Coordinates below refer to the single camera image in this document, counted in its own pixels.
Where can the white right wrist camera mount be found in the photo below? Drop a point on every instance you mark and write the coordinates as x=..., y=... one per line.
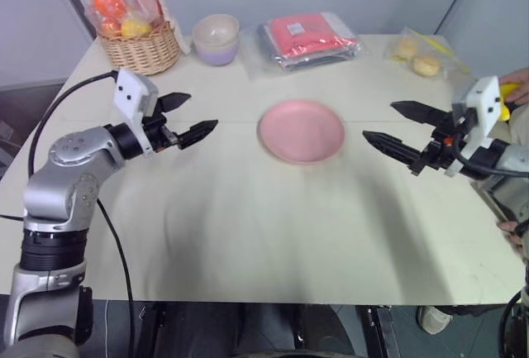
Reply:
x=481, y=99

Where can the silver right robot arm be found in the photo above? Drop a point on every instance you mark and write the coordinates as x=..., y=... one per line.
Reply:
x=512, y=159

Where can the purple bowl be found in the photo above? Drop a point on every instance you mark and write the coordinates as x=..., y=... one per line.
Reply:
x=217, y=54

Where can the large orange fruit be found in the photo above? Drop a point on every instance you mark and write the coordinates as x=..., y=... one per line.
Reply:
x=109, y=2

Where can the clear zip bread bag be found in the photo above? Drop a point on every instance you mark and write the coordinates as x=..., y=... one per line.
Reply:
x=430, y=50

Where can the grey sneaker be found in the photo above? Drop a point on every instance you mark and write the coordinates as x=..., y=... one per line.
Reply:
x=432, y=320

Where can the pale bread bun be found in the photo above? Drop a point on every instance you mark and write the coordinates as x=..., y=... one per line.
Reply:
x=407, y=47
x=427, y=65

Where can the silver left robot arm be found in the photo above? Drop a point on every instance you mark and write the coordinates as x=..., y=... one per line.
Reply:
x=62, y=155

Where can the dark cloth plastic pack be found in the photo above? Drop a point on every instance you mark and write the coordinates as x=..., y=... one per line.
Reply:
x=322, y=59

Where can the yellow plastic object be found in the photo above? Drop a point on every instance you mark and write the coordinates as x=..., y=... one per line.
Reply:
x=507, y=90

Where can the woven wicker basket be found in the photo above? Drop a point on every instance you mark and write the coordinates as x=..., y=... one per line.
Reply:
x=140, y=52

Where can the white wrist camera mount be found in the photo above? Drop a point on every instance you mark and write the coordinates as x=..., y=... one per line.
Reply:
x=481, y=99
x=130, y=89

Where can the yellow lemon in bag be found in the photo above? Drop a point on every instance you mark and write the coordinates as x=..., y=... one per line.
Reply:
x=135, y=27

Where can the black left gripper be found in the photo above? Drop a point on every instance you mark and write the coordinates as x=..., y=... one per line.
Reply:
x=159, y=132

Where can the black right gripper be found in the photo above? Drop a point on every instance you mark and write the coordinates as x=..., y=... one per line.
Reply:
x=444, y=141

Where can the pink round plate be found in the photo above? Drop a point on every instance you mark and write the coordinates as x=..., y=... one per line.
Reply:
x=301, y=130

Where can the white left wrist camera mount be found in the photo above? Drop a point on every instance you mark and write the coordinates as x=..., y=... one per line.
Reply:
x=130, y=89

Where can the red cloth plastic pack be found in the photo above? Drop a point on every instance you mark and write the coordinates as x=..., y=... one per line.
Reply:
x=310, y=33

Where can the person's bare hand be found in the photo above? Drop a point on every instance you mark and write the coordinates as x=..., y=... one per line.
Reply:
x=521, y=83
x=518, y=232

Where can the dark rounded shape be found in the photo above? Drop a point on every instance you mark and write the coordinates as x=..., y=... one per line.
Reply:
x=248, y=331

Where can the beige bowl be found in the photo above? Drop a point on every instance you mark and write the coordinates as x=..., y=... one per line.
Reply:
x=215, y=31

